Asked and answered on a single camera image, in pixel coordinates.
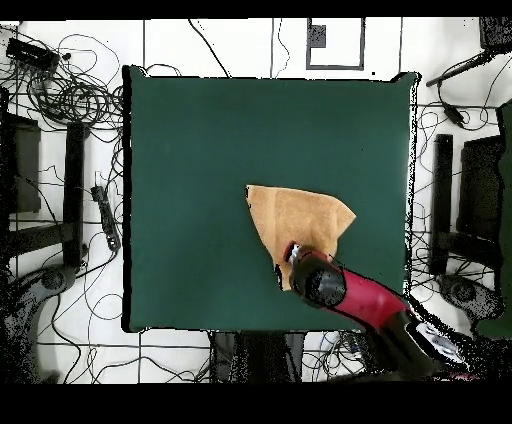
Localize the orange terry towel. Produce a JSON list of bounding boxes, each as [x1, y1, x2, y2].
[[244, 184, 358, 292]]

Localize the black flat box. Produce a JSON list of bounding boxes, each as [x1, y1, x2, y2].
[[0, 113, 42, 214], [456, 135, 504, 241]]

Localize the black oblong box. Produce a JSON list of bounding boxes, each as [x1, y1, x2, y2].
[[354, 330, 381, 371]]

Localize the dark green table cloth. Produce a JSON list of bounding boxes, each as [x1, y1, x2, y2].
[[121, 65, 419, 335]]

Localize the long black bar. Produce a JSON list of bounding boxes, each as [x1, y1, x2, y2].
[[433, 133, 455, 235], [62, 121, 87, 268]]

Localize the black chair base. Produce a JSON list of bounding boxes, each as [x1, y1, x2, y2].
[[437, 273, 504, 321], [3, 263, 79, 385]]

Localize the small black power strip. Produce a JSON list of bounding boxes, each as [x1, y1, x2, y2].
[[90, 185, 122, 252]]

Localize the black power adapter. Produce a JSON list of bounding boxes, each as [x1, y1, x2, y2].
[[443, 101, 467, 129]]

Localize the black tripod rod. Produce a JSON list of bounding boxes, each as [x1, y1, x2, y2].
[[425, 50, 499, 88]]

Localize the black speckled box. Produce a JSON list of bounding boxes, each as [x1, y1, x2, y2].
[[478, 16, 512, 53]]

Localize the grey square frame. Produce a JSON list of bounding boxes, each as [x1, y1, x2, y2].
[[305, 17, 366, 72]]

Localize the tangled black cables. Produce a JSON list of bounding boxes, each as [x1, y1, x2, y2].
[[0, 33, 125, 133]]

